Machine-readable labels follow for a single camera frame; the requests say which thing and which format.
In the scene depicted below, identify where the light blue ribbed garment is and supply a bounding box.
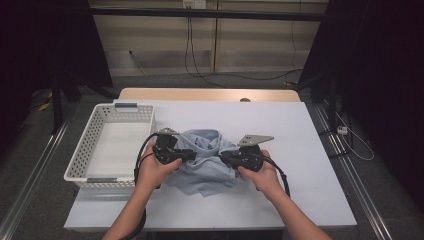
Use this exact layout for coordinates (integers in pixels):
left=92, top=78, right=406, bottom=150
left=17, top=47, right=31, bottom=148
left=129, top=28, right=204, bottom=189
left=164, top=128, right=249, bottom=198

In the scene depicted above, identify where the black curtain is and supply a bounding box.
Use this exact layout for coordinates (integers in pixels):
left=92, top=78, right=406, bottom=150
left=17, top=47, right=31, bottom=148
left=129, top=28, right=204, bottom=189
left=0, top=0, right=114, bottom=158
left=298, top=0, right=424, bottom=214

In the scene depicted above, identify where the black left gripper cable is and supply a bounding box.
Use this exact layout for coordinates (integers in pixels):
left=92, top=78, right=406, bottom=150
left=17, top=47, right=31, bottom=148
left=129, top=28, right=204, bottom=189
left=118, top=132, right=161, bottom=240

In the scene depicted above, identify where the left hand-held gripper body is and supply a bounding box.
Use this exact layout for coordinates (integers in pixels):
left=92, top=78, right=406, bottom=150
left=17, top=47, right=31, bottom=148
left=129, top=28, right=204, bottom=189
left=153, top=127, right=184, bottom=166

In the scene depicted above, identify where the white floor cable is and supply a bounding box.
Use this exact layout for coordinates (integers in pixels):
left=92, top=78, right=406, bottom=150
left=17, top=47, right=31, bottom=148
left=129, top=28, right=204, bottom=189
left=334, top=111, right=375, bottom=162

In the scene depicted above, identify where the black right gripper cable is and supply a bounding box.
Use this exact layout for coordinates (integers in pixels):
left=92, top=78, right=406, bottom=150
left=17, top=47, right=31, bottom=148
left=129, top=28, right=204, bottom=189
left=256, top=155, right=291, bottom=198

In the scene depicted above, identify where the person's right hand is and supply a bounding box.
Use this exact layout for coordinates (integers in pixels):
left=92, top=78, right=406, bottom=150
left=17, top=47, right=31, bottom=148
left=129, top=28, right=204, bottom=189
left=237, top=149, right=284, bottom=201

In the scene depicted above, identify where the black horizontal metal bar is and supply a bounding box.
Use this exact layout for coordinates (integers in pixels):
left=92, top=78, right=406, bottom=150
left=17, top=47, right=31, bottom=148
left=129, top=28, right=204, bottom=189
left=89, top=7, right=329, bottom=23

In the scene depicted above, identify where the wooden table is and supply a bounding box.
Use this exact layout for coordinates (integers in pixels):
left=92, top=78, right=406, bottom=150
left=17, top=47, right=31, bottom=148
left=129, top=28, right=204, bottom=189
left=118, top=87, right=301, bottom=103

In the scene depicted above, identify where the white wall socket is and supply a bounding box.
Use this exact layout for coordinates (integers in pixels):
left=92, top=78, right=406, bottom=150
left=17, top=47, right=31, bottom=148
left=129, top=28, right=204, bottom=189
left=182, top=0, right=208, bottom=10

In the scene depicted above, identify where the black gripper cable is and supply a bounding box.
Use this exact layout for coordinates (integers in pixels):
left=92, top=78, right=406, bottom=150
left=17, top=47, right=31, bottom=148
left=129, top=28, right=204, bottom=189
left=256, top=155, right=291, bottom=198
left=118, top=132, right=161, bottom=240

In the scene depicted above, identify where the person's left hand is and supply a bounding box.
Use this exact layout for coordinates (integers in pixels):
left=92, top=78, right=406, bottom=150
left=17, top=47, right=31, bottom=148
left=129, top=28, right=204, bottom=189
left=135, top=143, right=184, bottom=196

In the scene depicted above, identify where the white perforated plastic basket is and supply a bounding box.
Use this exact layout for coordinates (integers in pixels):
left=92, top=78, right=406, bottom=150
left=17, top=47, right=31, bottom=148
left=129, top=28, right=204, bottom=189
left=63, top=102, right=157, bottom=191

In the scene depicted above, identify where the aluminium floor rail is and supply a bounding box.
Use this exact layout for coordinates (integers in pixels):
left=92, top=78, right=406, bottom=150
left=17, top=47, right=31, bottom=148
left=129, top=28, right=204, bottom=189
left=0, top=116, right=73, bottom=240
left=313, top=103, right=394, bottom=240

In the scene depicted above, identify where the black hanging wall cable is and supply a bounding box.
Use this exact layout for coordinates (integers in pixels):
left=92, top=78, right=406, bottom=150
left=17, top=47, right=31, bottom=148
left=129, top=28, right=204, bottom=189
left=184, top=16, right=304, bottom=89

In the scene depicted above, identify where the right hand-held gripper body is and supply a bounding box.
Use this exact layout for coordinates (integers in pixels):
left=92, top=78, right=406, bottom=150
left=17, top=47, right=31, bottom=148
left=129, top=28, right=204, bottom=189
left=232, top=134, right=275, bottom=173

